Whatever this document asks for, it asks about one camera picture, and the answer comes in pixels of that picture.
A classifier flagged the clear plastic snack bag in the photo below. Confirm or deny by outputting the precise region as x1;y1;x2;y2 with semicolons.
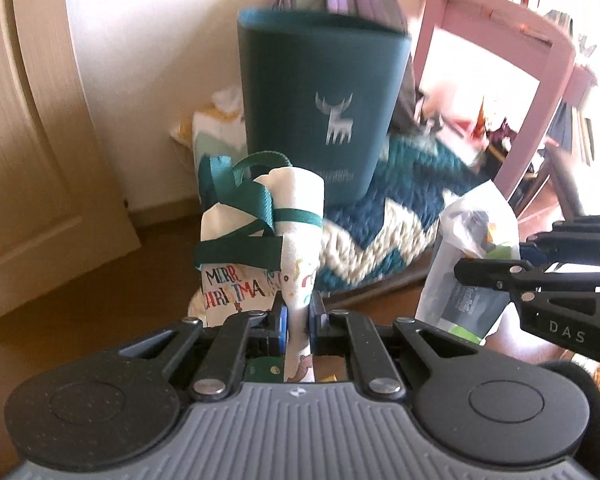
415;180;519;344

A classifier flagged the white Christmas tote bag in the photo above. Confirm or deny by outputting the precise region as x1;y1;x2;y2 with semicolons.
188;151;325;382

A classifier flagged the teal trash bin with deer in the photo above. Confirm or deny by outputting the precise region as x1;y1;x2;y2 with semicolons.
237;9;411;206

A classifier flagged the pink wooden desk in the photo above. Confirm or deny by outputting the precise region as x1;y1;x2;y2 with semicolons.
414;0;596;200

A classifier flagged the teal white zigzag knitted blanket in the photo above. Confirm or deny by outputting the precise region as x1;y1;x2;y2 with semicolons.
315;133;486;295

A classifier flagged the beige wooden door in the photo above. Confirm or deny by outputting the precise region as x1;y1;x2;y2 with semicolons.
0;0;140;317

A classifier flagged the white yellow folded bag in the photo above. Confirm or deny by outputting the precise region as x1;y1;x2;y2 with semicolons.
170;86;247;174

